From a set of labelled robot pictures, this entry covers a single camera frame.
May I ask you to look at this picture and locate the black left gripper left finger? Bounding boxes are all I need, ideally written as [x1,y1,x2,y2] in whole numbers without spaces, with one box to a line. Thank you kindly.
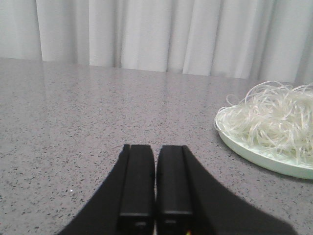
[60,144,155,235]

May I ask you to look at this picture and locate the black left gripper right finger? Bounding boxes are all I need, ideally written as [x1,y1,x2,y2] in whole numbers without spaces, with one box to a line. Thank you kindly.
[156,145,296,235]

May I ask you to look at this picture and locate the white vermicelli noodle bundle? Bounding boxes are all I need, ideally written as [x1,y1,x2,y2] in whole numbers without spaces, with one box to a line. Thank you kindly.
[214,81,313,167]

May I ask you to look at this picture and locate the light green plastic plate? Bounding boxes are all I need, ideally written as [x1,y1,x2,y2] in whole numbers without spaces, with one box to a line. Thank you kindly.
[214,107,313,180]

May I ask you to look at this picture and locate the white pleated curtain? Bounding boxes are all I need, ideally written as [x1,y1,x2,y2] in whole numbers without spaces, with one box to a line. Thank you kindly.
[0,0,313,83]

